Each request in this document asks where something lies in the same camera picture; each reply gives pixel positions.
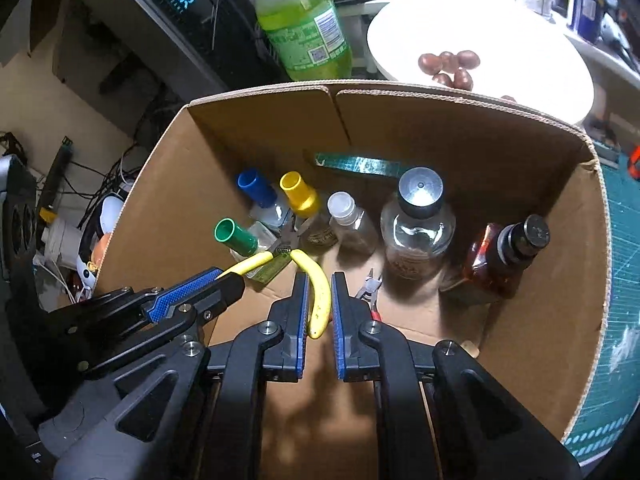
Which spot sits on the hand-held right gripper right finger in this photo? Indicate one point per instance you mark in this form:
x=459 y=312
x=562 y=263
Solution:
x=340 y=325

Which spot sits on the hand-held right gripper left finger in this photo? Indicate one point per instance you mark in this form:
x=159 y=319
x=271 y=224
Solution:
x=301 y=320

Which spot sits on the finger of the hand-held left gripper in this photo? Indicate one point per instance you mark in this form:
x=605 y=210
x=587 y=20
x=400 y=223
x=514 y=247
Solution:
x=180 y=295
x=220 y=296

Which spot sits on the brown cardboard box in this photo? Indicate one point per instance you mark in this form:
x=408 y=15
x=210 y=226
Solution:
x=450 y=125

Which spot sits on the green cap small bottle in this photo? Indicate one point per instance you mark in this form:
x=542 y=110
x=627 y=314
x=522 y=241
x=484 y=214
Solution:
x=235 y=235

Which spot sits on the penguin plush toy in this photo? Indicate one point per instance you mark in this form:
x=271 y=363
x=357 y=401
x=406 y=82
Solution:
x=102 y=240

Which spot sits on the clear small white cap bottle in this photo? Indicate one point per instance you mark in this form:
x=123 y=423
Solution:
x=350 y=220

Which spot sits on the blue cap small bottle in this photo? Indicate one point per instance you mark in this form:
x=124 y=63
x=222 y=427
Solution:
x=255 y=185

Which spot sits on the clear bottle silver cap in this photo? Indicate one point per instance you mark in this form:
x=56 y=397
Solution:
x=417 y=225

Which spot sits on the yellow cap small bottle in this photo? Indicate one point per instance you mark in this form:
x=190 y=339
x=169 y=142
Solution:
x=299 y=192

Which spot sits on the green mat strip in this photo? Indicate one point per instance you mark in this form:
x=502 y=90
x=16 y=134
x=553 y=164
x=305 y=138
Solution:
x=365 y=165

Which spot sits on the black power strip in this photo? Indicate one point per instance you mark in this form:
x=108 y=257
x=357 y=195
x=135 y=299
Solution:
x=55 y=175

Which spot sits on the amber bottle black cap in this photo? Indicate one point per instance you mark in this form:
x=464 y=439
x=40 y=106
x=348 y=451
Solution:
x=500 y=255

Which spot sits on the black fan device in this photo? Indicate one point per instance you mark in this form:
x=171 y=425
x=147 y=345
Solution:
x=15 y=215

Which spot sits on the cluster of brown chestnuts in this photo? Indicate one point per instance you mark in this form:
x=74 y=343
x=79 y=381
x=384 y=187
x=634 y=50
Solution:
x=450 y=67

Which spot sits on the green soda bottle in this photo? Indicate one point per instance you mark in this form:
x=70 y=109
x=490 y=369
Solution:
x=305 y=25

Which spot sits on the green cutting mat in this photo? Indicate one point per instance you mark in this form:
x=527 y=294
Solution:
x=622 y=260

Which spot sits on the black computer case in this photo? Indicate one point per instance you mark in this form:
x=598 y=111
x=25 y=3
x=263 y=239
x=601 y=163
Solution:
x=165 y=5

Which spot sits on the orange round object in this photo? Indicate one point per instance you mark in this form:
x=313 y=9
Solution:
x=635 y=162

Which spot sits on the white riser shelf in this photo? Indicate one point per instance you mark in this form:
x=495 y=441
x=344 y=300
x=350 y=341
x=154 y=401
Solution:
x=600 y=57

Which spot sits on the white blue robot model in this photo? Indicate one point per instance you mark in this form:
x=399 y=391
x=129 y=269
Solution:
x=620 y=40

